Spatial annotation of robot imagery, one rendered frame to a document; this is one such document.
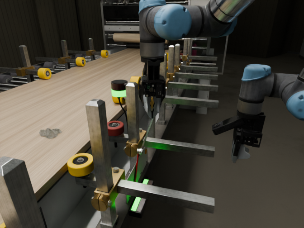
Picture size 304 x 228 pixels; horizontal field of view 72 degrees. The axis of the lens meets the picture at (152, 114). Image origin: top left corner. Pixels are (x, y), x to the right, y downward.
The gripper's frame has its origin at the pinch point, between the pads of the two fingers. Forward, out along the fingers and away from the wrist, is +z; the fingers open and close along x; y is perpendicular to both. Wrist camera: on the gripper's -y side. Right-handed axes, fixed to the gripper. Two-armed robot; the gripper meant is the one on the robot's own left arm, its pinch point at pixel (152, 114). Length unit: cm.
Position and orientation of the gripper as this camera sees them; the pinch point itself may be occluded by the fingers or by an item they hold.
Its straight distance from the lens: 73.9
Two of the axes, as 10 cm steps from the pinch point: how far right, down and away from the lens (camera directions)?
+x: 10.0, -0.3, 0.7
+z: 0.0, 9.1, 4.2
